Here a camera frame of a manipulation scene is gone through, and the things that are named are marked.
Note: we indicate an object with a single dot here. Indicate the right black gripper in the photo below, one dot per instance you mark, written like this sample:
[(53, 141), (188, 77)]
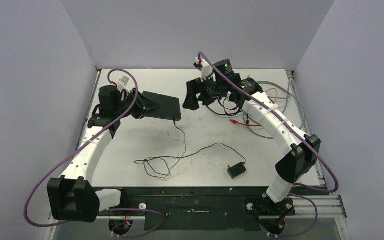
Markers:
[(194, 87)]

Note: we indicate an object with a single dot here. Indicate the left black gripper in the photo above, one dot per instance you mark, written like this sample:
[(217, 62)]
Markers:
[(142, 104)]

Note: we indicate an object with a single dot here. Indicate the black network switch box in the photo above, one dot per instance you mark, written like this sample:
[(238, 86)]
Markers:
[(170, 108)]

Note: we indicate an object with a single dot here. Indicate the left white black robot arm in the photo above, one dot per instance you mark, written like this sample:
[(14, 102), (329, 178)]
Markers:
[(71, 196)]

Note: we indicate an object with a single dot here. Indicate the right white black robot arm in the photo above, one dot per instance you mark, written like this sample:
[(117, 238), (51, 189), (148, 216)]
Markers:
[(297, 146)]

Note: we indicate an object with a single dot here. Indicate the black power adapter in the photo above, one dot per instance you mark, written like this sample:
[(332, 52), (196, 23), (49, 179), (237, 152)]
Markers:
[(236, 170)]

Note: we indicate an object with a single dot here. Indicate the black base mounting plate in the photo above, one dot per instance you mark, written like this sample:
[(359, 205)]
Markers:
[(200, 223)]

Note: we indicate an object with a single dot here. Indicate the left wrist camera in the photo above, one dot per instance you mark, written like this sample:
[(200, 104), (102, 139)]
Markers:
[(122, 84)]

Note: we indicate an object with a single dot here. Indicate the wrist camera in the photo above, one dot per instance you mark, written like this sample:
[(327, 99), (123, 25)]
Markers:
[(206, 71), (122, 84)]

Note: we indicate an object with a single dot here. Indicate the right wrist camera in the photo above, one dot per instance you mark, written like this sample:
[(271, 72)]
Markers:
[(206, 71)]

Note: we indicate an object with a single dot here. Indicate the aluminium front rail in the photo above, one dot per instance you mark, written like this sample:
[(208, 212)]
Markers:
[(323, 206)]

